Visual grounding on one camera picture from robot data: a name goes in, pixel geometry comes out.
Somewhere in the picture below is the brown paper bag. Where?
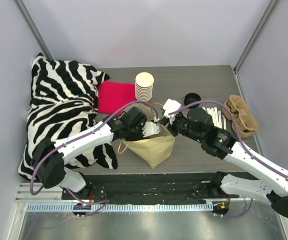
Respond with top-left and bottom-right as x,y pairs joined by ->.
117,103 -> 175,168

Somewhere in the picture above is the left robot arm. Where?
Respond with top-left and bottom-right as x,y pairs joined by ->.
30,106 -> 160,200

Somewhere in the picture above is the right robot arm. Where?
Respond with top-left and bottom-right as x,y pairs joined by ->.
163,107 -> 288,218

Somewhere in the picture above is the black spare cup lid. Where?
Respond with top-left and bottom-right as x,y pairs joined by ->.
184,92 -> 201,106

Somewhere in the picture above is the pink folded cloth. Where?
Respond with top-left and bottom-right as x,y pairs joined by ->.
98,81 -> 136,115

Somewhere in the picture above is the white wrapped straw bundle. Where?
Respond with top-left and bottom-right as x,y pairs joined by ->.
202,107 -> 227,130

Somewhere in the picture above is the stack of brown paper cups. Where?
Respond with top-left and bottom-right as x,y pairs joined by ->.
135,72 -> 154,102

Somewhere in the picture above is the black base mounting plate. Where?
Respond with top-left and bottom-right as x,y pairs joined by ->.
61,172 -> 247,205

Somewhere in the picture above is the brown pulp cup carrier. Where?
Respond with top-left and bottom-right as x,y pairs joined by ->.
222,95 -> 260,138

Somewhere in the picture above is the zebra print pillow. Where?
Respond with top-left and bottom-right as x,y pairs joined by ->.
18,53 -> 110,181

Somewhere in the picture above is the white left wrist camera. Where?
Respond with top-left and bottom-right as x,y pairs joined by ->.
142,121 -> 162,139

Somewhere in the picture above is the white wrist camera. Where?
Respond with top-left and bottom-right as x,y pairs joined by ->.
142,121 -> 162,139
163,99 -> 181,118

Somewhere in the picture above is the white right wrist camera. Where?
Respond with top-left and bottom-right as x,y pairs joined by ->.
163,99 -> 181,118

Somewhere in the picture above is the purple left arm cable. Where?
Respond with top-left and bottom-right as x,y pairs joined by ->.
30,100 -> 159,230

